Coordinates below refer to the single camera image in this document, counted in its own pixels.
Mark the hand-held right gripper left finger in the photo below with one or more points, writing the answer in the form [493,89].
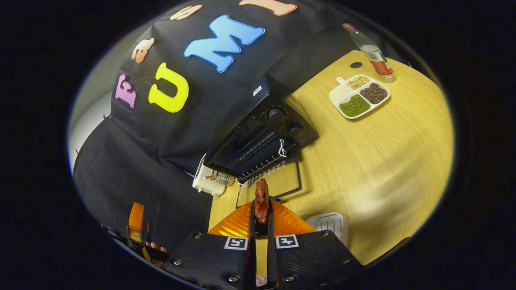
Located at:
[217,257]

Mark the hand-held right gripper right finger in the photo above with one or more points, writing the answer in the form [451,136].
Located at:
[310,257]

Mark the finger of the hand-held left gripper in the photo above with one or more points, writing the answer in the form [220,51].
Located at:
[137,221]

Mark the red sausage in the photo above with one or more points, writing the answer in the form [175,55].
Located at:
[261,201]

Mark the black electric oven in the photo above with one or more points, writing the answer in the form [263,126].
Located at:
[250,149]

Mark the small white slotted tray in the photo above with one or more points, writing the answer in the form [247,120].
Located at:
[328,225]

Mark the white toaster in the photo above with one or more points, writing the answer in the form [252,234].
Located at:
[205,183]

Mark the white divided plate with beans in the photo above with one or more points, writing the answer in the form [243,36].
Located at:
[358,98]

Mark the black round table grommet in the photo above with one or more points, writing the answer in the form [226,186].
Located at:
[356,64]

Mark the clear plastic bottle red label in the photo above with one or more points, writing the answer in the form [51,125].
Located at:
[377,60]

